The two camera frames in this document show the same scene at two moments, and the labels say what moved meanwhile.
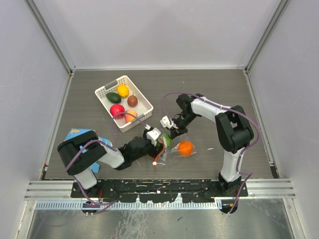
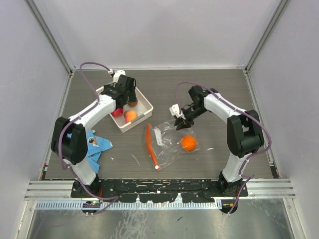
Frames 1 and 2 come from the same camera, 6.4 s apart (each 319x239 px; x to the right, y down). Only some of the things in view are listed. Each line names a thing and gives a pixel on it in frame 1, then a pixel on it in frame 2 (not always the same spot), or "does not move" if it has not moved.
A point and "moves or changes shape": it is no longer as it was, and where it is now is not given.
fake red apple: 116,108 does not move
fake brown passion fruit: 132,100 does not move
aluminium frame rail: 271,190 does not move
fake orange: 185,148 moves or changes shape
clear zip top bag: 172,148 moves or changes shape
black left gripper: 154,153 → 131,95
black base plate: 203,190 does not move
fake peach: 128,118 does not move
